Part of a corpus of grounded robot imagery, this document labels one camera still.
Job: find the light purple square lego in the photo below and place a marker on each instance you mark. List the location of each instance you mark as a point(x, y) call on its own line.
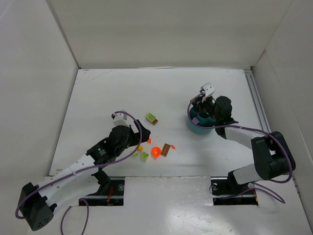
point(195, 121)

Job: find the brown long lego plate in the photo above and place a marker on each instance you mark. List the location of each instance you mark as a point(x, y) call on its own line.
point(165, 149)

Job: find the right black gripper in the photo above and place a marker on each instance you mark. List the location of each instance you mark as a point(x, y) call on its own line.
point(204, 107)

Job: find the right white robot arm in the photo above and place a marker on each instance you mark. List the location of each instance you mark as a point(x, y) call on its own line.
point(272, 159)

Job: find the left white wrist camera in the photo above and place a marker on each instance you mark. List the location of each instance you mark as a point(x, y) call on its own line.
point(120, 119)

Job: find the green hollow lego brick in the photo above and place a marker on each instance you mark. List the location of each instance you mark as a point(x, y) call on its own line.
point(144, 156)

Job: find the small yellow lego brick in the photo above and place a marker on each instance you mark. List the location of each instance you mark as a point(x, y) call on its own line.
point(140, 148)

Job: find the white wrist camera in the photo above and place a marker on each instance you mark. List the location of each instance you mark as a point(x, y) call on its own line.
point(120, 119)
point(206, 91)

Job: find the teal round divided container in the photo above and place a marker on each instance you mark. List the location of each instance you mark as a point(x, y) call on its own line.
point(205, 121)

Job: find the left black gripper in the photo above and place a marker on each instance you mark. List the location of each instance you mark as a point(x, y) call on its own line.
point(136, 132)

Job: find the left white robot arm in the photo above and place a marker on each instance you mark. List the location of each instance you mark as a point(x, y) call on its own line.
point(39, 203)

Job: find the aluminium rail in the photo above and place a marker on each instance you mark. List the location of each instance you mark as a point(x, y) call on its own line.
point(257, 100)

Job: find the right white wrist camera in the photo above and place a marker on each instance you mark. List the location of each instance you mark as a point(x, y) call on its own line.
point(206, 91)

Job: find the orange round lego dish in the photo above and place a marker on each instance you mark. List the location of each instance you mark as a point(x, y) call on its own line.
point(156, 152)

